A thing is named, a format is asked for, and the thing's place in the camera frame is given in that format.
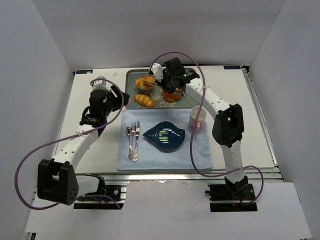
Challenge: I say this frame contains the silver table knife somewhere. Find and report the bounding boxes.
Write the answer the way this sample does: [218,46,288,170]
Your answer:
[133,121,141,162]

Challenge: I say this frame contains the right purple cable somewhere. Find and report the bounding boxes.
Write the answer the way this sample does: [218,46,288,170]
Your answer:
[149,51,265,206]

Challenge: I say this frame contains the floral metal tray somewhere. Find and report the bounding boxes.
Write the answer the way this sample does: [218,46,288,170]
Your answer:
[125,69,199,109]

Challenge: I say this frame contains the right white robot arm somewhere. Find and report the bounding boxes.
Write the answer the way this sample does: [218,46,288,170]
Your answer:
[149,57,248,192]

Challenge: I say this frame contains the pink mug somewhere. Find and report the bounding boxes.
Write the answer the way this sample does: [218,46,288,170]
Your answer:
[188,106,207,131]

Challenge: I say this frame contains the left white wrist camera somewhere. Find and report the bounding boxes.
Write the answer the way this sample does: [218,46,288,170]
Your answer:
[90,76,110,93]

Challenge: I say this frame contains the purple cable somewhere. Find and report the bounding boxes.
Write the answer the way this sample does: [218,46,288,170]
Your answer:
[149,51,265,206]
[14,77,127,210]

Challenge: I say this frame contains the silver fork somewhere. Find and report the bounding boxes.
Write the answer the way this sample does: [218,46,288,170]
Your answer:
[129,122,136,159]

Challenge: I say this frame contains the striped croissant bread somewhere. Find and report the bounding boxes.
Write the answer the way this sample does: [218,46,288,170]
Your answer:
[134,94,155,108]

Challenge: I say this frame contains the round striped bread bun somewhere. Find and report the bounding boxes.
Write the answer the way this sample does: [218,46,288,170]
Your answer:
[135,76,155,90]

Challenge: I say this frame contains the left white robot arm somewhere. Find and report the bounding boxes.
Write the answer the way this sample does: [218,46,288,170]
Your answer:
[37,85,130,206]

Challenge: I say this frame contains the silver spoon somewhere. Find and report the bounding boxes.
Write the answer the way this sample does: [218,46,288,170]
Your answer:
[125,127,133,160]

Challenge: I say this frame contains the light blue cloth mat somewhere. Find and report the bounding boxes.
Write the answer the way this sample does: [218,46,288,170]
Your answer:
[117,108,213,171]

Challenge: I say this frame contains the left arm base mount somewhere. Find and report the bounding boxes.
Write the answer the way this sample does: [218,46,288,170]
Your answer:
[73,184,127,210]

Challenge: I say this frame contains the dark blue leaf plate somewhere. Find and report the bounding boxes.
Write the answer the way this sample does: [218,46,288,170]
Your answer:
[142,121,186,152]

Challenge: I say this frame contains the aluminium frame rail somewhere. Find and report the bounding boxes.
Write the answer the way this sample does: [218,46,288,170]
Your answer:
[74,171,286,182]

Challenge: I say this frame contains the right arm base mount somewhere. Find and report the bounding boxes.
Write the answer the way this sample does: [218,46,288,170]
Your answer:
[204,184,258,213]

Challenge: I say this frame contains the orange cylindrical cake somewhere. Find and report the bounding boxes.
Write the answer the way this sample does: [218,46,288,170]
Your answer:
[162,91,182,102]

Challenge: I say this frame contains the metal tongs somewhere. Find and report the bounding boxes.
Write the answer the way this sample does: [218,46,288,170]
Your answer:
[142,80,185,96]

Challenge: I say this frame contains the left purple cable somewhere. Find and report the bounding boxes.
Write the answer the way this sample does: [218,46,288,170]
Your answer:
[14,77,127,210]

